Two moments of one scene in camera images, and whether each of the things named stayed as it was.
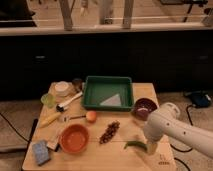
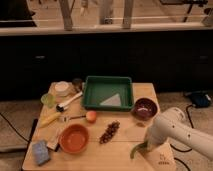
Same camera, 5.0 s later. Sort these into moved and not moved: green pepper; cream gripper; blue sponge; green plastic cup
Moved: green pepper
Not moved: green plastic cup; cream gripper; blue sponge
